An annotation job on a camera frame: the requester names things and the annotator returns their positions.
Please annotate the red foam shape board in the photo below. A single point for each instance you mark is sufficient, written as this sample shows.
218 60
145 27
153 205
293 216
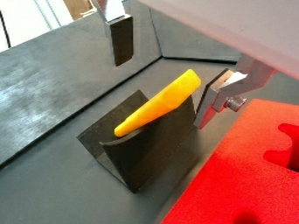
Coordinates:
245 186

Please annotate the yellow square-circle peg object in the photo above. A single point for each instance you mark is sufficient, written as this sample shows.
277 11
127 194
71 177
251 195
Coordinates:
169 99

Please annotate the black curved fixture block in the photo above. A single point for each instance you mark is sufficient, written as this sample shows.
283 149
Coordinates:
135 157

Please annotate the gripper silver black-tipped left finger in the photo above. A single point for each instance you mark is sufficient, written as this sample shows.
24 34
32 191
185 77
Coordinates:
119 26

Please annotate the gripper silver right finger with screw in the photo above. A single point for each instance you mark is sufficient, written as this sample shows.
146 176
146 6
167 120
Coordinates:
222 92

